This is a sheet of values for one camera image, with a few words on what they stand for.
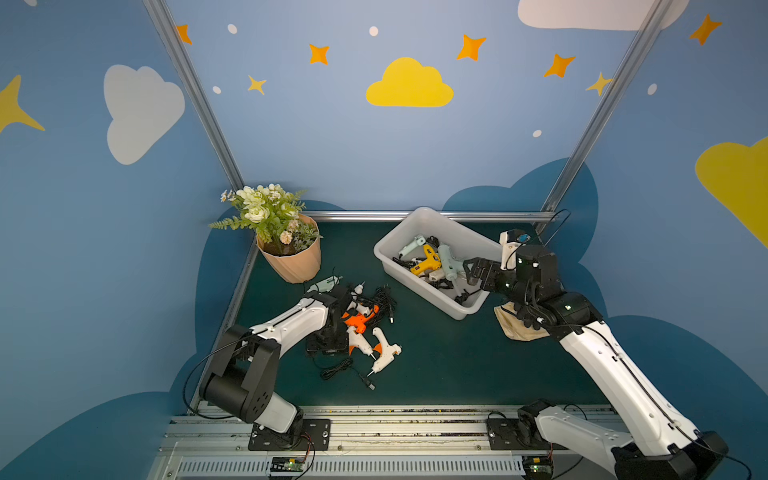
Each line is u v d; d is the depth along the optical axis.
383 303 0.96
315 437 0.74
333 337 0.75
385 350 0.87
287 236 0.93
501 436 0.74
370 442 0.74
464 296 0.97
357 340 0.88
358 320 0.93
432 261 1.04
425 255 1.07
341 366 0.84
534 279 0.54
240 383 0.44
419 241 1.08
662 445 0.37
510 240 0.64
